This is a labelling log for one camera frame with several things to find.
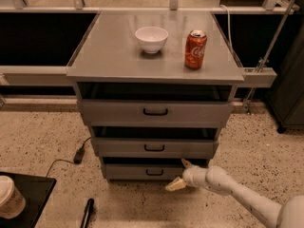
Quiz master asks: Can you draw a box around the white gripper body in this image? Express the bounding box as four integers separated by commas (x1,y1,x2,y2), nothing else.
182,165,207,188

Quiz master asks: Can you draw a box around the grey drawer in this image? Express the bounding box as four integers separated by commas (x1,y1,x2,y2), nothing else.
102,164,185,181
78,100,232,128
92,138,219,159

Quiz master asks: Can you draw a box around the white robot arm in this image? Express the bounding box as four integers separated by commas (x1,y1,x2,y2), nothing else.
165,159,304,228

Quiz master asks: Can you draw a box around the grey drawer cabinet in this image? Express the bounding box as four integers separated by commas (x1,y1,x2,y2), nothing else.
67,9,244,168

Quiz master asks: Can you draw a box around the black pen-like object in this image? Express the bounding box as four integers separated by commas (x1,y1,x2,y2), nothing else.
80,199,94,228

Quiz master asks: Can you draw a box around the dark cabinet at right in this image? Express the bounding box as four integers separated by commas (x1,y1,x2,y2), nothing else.
266,25,304,133

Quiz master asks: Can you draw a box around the red soda can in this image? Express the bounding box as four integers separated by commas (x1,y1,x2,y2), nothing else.
184,29,207,69

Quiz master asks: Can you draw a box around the white bowl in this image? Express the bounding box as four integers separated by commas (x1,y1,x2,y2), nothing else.
135,27,168,54

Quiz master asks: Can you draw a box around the black side table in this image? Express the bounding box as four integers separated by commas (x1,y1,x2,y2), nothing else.
0,171,57,228

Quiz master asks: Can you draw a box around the white paper coffee cup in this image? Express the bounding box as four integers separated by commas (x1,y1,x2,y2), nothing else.
0,176,26,219

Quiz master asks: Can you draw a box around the metal diagonal rod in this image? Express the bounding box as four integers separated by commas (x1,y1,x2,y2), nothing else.
243,0,295,114

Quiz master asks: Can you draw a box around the black power adapter cable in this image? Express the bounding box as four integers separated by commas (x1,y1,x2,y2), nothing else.
45,136,92,178

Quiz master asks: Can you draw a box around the white cable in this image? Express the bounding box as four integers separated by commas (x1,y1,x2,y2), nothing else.
219,4,236,54

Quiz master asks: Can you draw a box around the grey horizontal rail beam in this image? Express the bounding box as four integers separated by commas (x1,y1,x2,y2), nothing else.
0,66,276,87

